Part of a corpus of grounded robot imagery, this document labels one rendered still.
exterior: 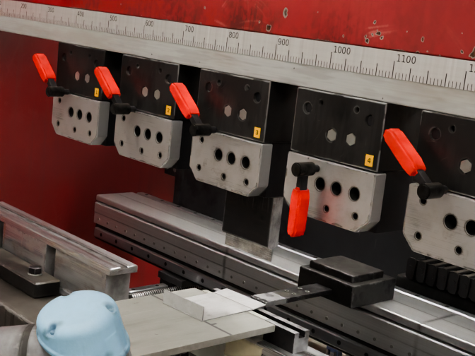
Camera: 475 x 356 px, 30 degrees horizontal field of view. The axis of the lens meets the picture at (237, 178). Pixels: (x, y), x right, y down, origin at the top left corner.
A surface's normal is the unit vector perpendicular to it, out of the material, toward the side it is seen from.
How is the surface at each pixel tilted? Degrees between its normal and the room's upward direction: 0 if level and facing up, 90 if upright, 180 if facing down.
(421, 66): 90
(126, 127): 90
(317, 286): 0
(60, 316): 20
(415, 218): 90
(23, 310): 0
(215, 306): 0
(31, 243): 90
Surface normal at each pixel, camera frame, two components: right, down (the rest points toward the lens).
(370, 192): -0.73, 0.04
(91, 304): -0.16, -0.90
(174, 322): 0.11, -0.98
